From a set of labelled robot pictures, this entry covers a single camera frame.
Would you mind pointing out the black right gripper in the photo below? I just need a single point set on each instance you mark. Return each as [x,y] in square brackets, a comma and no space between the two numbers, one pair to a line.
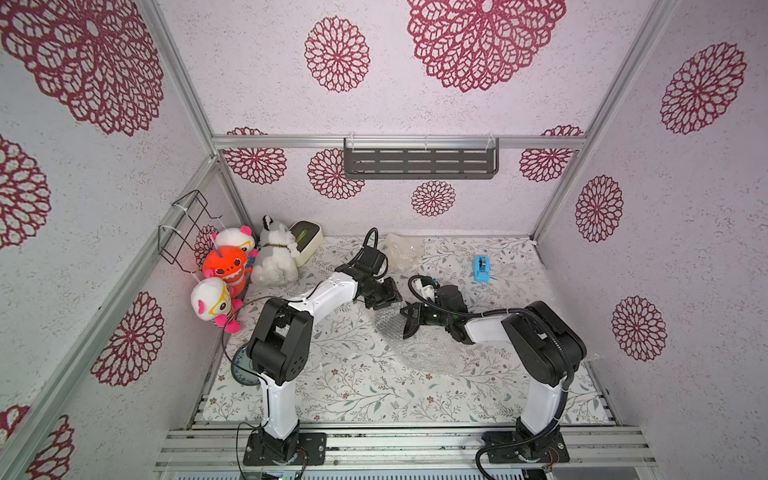
[420,312]

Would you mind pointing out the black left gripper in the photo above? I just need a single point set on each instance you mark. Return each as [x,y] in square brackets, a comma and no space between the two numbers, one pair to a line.
[393,296]

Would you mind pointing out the clear bubble wrap sheet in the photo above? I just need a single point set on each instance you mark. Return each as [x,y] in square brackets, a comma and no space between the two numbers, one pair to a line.
[444,357]
[391,236]

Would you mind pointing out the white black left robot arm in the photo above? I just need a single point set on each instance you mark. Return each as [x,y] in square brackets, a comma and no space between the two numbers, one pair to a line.
[280,342]

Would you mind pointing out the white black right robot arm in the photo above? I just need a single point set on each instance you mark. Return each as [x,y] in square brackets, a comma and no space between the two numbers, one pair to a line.
[549,350]

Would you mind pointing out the blue tape dispenser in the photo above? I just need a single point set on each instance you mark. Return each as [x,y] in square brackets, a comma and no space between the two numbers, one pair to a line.
[481,269]

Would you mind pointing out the floral table mat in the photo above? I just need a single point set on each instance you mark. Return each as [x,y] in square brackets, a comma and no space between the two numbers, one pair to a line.
[349,377]

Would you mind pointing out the grey white husky plush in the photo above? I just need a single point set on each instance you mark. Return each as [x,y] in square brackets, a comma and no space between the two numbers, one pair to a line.
[275,263]

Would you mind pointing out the white pink plush toy top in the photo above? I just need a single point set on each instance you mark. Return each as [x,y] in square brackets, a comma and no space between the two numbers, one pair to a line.
[239,237]

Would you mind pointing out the blue patterned green plate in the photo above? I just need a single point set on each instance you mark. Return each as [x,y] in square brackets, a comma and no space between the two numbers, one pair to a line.
[242,370]

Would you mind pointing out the orange red plush toy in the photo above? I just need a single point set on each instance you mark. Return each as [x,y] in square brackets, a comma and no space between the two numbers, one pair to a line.
[230,265]

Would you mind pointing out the white plush with yellow glasses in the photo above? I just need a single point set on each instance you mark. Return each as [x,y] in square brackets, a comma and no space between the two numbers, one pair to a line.
[212,301]

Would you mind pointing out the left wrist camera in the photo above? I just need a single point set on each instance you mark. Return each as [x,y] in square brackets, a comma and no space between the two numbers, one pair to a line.
[370,259]

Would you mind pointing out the grey wall shelf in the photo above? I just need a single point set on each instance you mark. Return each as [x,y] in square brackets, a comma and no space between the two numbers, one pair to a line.
[421,163]

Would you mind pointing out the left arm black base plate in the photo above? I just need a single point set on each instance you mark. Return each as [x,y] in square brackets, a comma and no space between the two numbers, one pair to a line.
[298,449]

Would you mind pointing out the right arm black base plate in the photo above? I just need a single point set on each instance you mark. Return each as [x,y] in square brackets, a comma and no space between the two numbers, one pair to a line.
[522,446]

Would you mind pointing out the black wire basket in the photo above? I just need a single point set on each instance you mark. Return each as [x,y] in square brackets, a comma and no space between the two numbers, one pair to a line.
[175,242]

